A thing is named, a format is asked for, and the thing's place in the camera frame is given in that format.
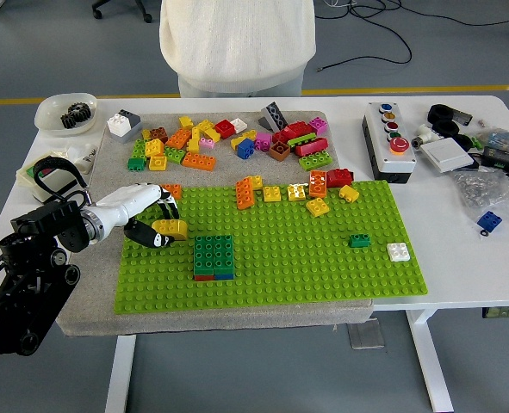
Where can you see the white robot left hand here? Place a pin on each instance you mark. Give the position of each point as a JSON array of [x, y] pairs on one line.
[[129, 201]]

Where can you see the yellow curved brick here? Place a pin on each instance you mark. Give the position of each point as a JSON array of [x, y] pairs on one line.
[[175, 227]]

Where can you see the magenta square brick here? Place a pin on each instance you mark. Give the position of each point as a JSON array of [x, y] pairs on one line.
[[262, 143]]

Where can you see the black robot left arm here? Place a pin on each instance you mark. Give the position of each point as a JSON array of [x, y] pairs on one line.
[[47, 221]]

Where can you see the small dark green brick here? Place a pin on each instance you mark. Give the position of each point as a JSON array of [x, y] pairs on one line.
[[136, 164], [359, 241]]

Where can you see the orange long brick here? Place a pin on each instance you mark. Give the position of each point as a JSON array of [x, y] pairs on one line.
[[199, 162], [174, 191], [317, 184], [244, 193]]

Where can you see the yellow square brick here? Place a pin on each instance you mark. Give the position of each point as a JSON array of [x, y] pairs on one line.
[[317, 207], [271, 194], [157, 163], [297, 193], [154, 148]]

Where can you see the lime long brick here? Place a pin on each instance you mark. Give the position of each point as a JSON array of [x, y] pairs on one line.
[[139, 149], [316, 161]]

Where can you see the small yellow brick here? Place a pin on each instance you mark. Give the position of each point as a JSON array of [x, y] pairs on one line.
[[146, 134], [186, 123], [349, 194], [256, 183]]

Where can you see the white square brick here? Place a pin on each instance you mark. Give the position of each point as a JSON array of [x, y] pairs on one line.
[[398, 252], [118, 122]]

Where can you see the yellow narrow brick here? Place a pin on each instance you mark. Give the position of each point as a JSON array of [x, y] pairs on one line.
[[194, 142]]

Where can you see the dark green long brick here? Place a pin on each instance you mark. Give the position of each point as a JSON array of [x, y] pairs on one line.
[[223, 254], [203, 254]]

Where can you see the pink flat brick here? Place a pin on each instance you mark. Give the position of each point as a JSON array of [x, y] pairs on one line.
[[206, 143]]

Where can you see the red flat brick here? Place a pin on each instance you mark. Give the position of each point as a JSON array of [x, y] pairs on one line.
[[203, 278]]

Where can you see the red square brick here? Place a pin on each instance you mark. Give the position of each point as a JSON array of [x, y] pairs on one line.
[[225, 128]]

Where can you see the blue flat brick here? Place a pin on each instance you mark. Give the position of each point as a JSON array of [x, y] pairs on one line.
[[224, 276]]

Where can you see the brown square brick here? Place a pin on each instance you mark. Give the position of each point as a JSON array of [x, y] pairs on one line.
[[279, 151]]

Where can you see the green studded baseplate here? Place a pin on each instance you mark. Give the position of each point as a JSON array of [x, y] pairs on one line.
[[280, 258]]

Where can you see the grey patterned sloped brick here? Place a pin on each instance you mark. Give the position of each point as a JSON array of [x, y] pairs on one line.
[[273, 115]]

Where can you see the large red brick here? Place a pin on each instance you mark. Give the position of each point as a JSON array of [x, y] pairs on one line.
[[295, 129]]

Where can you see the lime flat brick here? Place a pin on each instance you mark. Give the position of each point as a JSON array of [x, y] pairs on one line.
[[301, 139]]

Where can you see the red long brick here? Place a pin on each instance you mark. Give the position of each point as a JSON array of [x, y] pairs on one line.
[[311, 147]]

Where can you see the white plastic tube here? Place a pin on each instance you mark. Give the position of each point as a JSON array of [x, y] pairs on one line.
[[86, 157]]

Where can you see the black gear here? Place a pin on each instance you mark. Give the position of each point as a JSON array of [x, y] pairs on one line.
[[81, 112], [69, 121]]

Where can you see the white bowl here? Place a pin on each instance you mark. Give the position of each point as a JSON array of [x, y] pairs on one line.
[[49, 114]]

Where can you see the grey-brown mat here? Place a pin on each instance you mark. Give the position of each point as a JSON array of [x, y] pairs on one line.
[[237, 322]]

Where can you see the white table leg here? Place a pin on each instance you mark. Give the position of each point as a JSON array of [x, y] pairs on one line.
[[120, 374], [435, 370]]

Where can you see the black office chair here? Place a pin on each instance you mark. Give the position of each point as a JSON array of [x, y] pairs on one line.
[[147, 17]]

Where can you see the person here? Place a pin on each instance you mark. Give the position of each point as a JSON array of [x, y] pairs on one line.
[[237, 43]]

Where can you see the grey button control box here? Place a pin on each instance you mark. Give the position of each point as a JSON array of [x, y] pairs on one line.
[[387, 150]]

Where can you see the white pipe fitting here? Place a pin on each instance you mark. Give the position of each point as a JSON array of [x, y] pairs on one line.
[[424, 135]]

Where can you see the grey black block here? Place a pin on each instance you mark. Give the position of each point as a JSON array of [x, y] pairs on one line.
[[463, 117]]

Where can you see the small green part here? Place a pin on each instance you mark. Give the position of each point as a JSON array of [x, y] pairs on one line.
[[477, 142]]

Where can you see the clear bag of screws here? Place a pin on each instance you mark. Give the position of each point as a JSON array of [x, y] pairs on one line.
[[491, 189]]

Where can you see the black power adapter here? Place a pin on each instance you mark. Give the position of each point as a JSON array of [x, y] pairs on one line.
[[501, 159]]

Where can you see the clear bag of parts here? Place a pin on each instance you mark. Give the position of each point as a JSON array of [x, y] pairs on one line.
[[501, 138]]

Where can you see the table control panel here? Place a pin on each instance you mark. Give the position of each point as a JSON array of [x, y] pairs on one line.
[[506, 312]]

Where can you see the beige switch box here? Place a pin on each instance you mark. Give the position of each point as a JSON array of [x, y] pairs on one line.
[[56, 183]]

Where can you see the white switch plate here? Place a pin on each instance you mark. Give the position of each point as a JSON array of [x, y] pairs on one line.
[[447, 155]]

